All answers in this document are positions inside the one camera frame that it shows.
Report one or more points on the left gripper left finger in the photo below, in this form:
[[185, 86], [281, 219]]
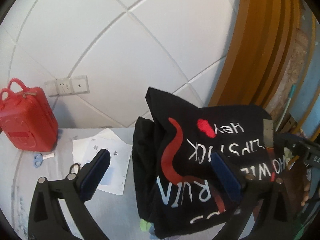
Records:
[[46, 219]]

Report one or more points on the person's right hand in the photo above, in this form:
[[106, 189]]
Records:
[[306, 176]]

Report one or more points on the white paper sheet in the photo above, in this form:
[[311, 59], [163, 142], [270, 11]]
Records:
[[104, 162]]

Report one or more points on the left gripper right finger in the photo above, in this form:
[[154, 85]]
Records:
[[275, 219]]

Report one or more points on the blue white key tag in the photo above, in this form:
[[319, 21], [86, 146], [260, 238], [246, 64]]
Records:
[[39, 158]]

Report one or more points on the black printed t-shirt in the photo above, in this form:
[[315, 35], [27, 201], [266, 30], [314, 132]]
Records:
[[180, 188]]

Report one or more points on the red small suitcase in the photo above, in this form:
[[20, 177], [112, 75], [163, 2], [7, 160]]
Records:
[[27, 118]]

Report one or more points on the stack of folded clothes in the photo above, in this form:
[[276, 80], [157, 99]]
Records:
[[148, 227]]

